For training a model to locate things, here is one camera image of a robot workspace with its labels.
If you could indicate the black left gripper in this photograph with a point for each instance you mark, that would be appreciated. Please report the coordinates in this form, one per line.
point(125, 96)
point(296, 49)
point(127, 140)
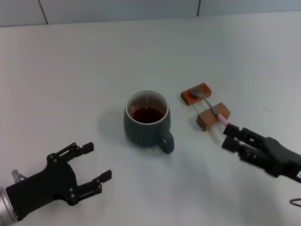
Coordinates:
point(44, 190)

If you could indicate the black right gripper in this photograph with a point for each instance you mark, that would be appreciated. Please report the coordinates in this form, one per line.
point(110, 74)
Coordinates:
point(277, 155)

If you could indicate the grey ceramic mug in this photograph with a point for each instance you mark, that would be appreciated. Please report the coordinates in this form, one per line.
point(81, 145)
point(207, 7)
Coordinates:
point(145, 131)

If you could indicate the light arched wooden block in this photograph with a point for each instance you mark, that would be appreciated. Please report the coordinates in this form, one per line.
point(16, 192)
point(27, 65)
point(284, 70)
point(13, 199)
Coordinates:
point(207, 118)

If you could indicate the reddish flat wooden block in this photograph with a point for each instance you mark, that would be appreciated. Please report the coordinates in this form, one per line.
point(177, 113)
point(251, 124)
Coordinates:
point(188, 97)

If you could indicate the dark brown coffee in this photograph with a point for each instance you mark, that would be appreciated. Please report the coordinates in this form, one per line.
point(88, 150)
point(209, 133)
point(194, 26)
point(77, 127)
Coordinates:
point(147, 115)

